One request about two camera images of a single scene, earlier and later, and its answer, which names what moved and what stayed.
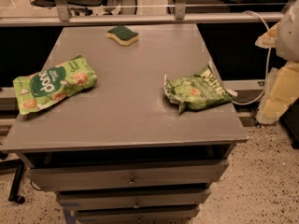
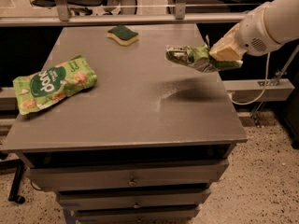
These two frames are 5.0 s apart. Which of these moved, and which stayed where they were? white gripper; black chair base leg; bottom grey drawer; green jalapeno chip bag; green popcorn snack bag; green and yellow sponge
Moved: green jalapeno chip bag; white gripper
Stayed: green popcorn snack bag; bottom grey drawer; black chair base leg; green and yellow sponge
